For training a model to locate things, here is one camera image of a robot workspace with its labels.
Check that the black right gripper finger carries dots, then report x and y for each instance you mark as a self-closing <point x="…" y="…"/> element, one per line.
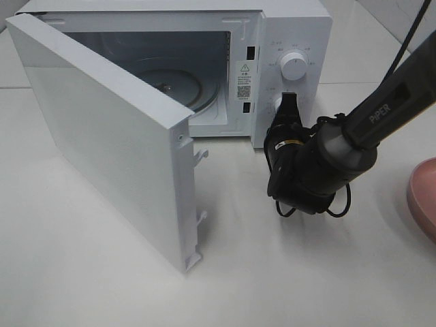
<point x="287" y="111"/>

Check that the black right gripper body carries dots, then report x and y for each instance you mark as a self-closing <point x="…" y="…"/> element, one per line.
<point x="284" y="138"/>

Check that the pink round plate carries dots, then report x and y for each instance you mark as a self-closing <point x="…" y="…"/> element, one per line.
<point x="421" y="197"/>

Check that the white microwave door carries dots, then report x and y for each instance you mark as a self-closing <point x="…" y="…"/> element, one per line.
<point x="129" y="140"/>

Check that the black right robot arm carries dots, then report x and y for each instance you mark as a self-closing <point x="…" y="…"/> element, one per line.
<point x="309" y="165"/>

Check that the lower white timer knob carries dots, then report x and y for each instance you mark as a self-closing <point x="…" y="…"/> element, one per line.
<point x="274" y="104"/>

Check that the upper white power knob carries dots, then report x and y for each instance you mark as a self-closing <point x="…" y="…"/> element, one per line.
<point x="293" y="65"/>

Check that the white warning label sticker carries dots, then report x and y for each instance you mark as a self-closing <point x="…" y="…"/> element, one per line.
<point x="243" y="80"/>

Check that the white microwave oven body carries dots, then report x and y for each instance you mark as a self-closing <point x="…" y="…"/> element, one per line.
<point x="209" y="32"/>

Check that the glass microwave turntable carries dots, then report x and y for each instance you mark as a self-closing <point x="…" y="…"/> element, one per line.
<point x="194" y="85"/>

